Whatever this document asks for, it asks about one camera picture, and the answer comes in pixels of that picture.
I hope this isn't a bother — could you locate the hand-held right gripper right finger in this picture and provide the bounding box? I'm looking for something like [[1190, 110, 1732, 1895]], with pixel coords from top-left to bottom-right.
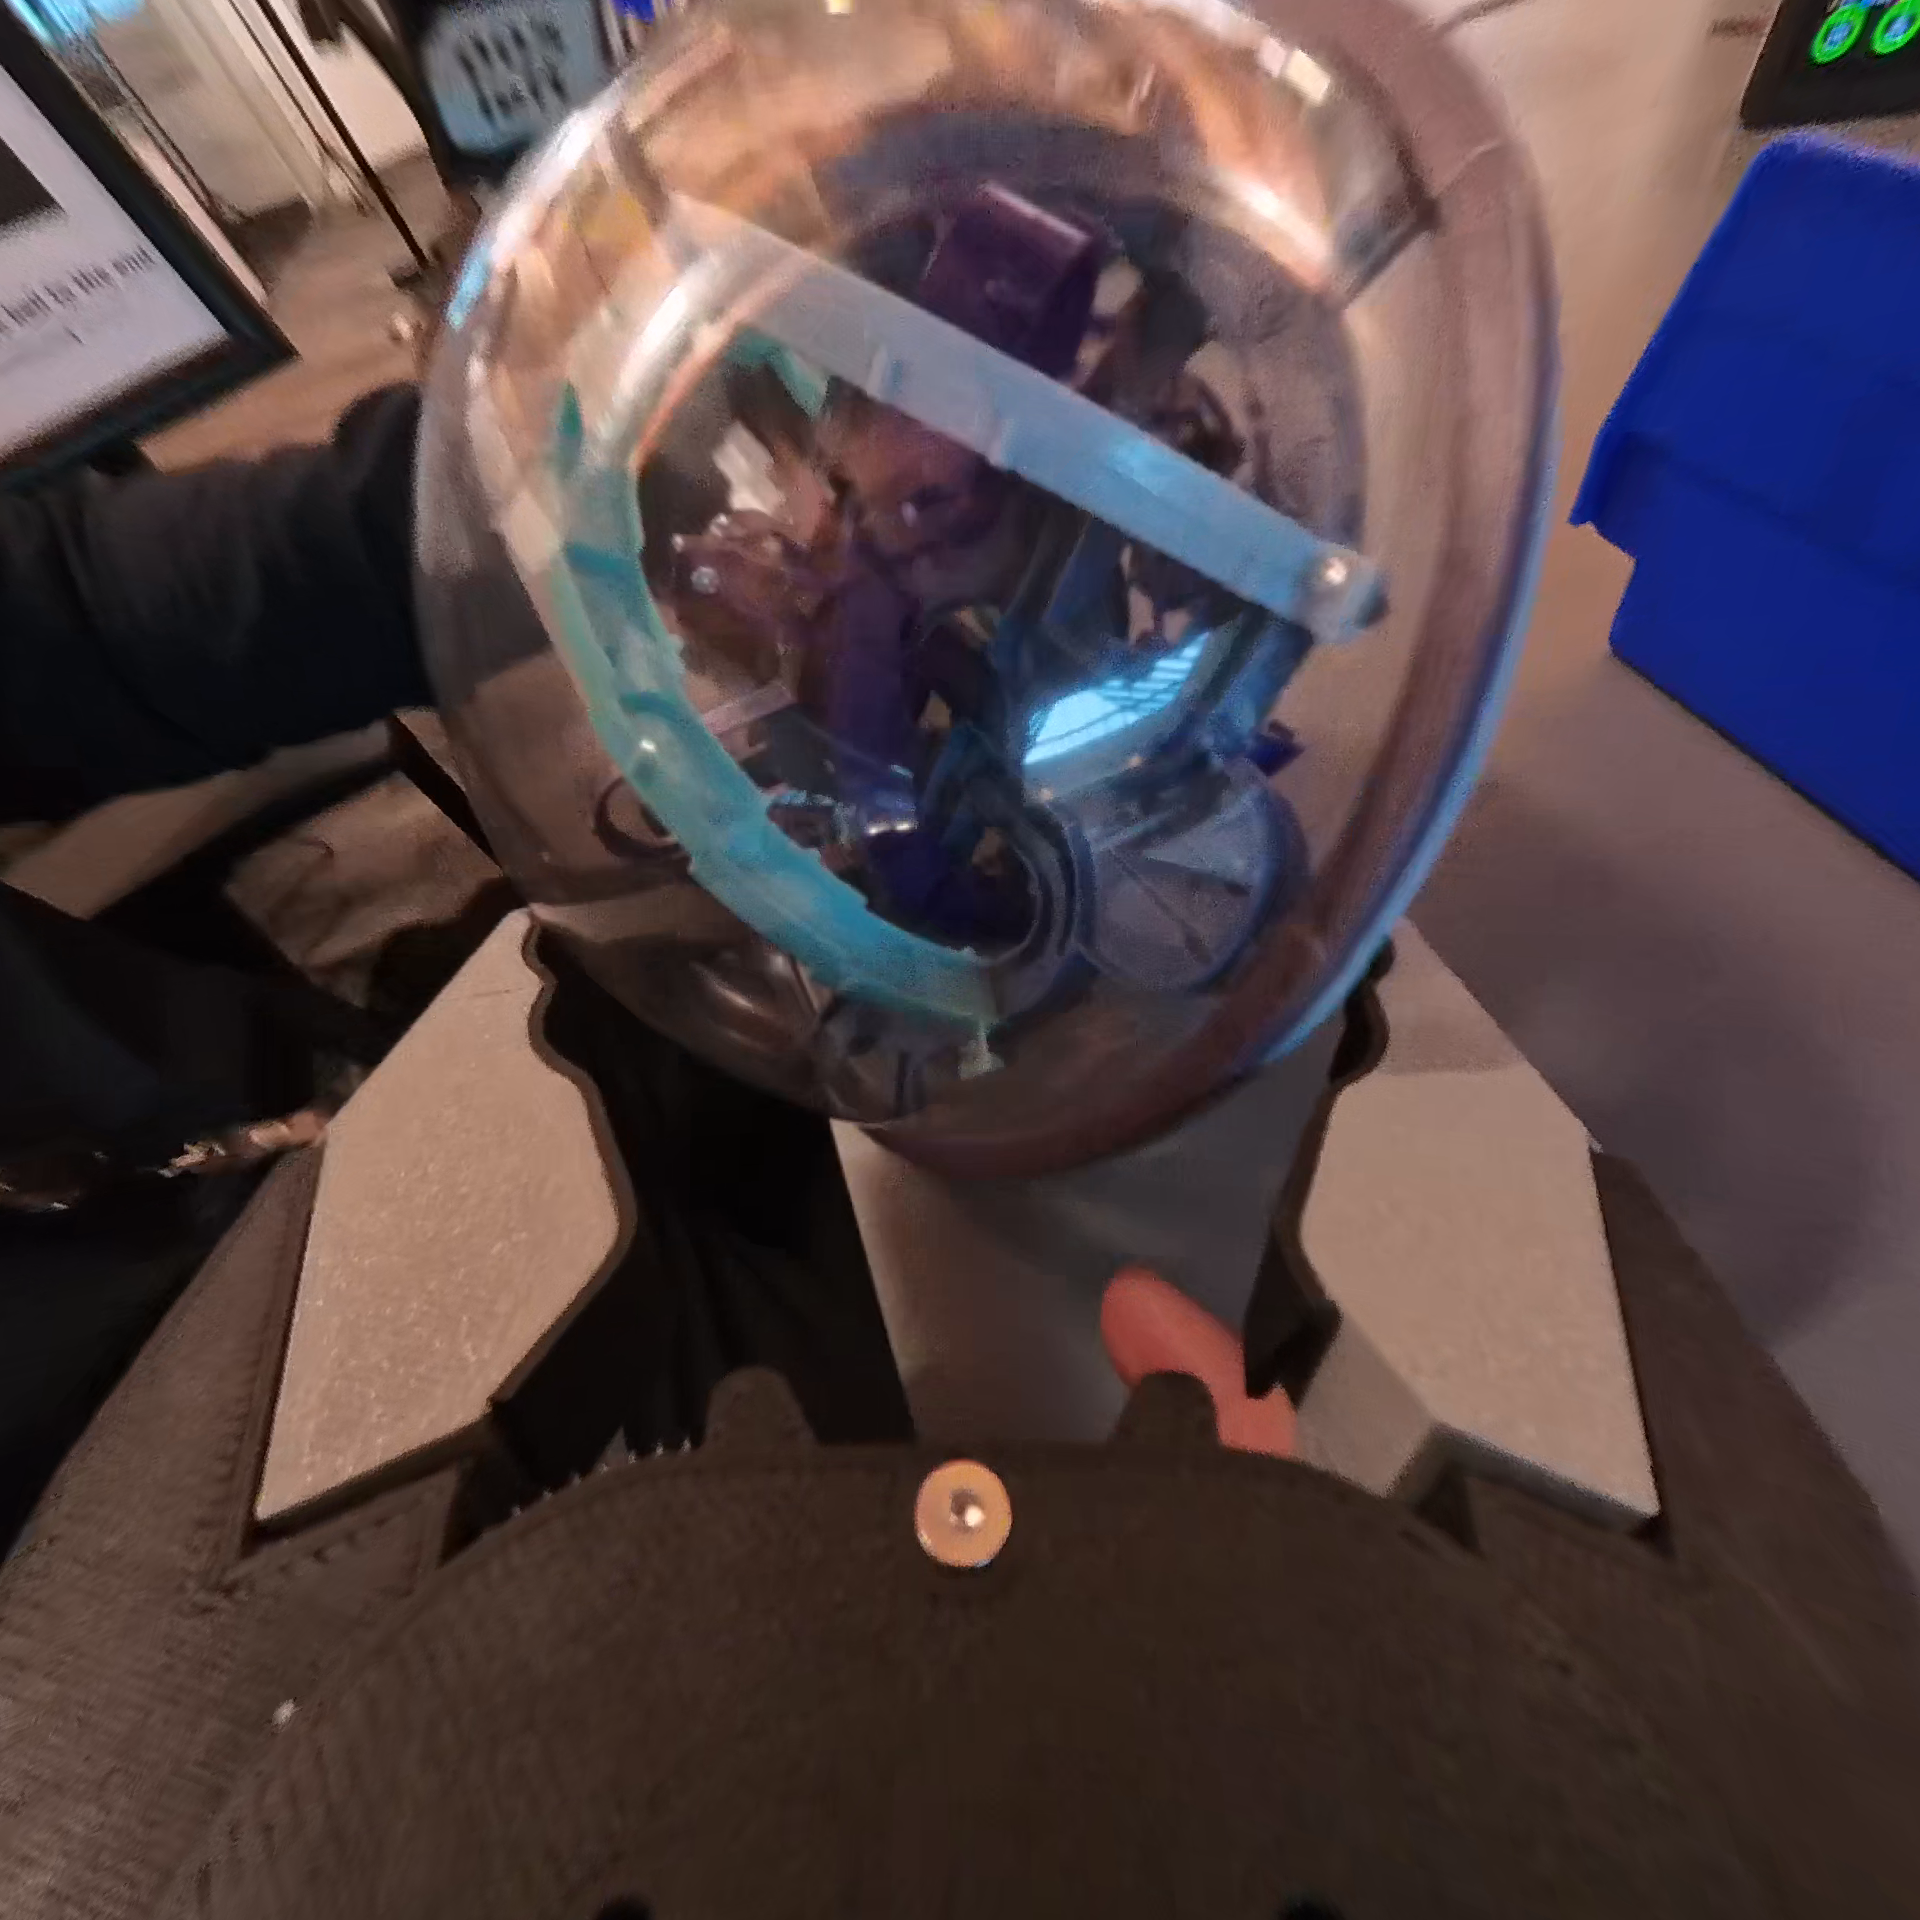
[[1241, 919, 1662, 1524]]

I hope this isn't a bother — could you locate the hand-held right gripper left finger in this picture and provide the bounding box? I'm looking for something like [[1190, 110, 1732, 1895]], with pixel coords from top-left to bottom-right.
[[251, 919, 638, 1526]]

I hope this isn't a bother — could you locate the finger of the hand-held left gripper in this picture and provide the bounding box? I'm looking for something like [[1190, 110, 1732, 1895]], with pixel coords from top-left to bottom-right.
[[228, 828, 529, 1138]]

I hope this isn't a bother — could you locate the clear plastic maze ball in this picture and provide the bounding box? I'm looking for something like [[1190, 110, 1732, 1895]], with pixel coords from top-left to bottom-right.
[[410, 0, 1566, 1176]]

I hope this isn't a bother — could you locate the monitor with white page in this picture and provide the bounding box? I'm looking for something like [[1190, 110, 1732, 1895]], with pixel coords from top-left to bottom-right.
[[0, 0, 299, 491]]

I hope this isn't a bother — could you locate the blue plastic bin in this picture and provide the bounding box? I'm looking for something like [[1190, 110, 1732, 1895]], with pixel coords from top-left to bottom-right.
[[1566, 126, 1920, 883]]

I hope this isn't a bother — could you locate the printed white sign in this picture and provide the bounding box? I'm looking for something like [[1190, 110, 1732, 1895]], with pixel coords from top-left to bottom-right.
[[421, 0, 605, 157]]

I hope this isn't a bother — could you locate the small black device green display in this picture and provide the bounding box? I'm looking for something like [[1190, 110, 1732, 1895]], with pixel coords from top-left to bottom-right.
[[1740, 0, 1920, 132]]

